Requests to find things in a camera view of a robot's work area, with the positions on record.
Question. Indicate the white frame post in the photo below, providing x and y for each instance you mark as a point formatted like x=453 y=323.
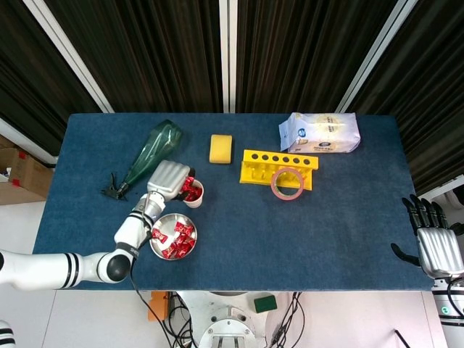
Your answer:
x=69 y=54
x=373 y=54
x=227 y=54

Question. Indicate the blue table cloth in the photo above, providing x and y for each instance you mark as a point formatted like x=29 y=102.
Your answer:
x=253 y=235

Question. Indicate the yellow test tube rack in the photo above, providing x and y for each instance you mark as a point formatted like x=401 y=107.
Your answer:
x=246 y=177

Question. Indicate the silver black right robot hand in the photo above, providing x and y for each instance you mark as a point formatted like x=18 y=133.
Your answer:
x=436 y=250

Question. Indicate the red candy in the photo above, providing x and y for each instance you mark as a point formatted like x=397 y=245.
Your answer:
x=194 y=191
x=167 y=253
x=189 y=232
x=188 y=246
x=179 y=228
x=187 y=184
x=177 y=250
x=181 y=239
x=159 y=235
x=188 y=198

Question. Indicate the green plastic spray bottle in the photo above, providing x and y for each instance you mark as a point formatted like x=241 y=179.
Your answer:
x=156 y=145

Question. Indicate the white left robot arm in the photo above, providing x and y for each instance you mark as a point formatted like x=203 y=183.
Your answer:
x=36 y=266

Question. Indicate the white floor rail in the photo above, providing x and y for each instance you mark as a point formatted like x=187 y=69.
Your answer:
x=446 y=185
x=21 y=139

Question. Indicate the yellow sponge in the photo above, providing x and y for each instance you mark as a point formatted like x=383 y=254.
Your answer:
x=221 y=148

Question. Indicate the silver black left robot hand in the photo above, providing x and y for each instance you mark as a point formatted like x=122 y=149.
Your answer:
x=166 y=179

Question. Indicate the brown cardboard box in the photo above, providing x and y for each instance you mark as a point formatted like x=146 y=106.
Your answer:
x=29 y=174

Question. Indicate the red tape roll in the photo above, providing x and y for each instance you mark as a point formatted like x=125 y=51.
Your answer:
x=288 y=198

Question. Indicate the green block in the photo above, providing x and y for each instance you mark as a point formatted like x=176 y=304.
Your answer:
x=265 y=304

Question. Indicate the dark pleated curtain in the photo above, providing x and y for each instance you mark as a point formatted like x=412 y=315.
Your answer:
x=290 y=54
x=435 y=90
x=21 y=72
x=145 y=54

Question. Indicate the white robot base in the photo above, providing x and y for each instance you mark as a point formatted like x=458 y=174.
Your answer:
x=224 y=308

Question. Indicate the white paper cup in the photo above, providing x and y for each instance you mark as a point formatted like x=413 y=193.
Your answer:
x=195 y=204

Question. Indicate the orange box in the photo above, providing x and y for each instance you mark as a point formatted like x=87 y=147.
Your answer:
x=157 y=308

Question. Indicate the round steel plate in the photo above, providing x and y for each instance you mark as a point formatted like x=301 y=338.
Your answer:
x=170 y=221

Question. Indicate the tissue pack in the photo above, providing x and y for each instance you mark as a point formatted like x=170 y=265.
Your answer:
x=326 y=134

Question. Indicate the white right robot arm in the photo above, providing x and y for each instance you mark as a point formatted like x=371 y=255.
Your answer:
x=451 y=330

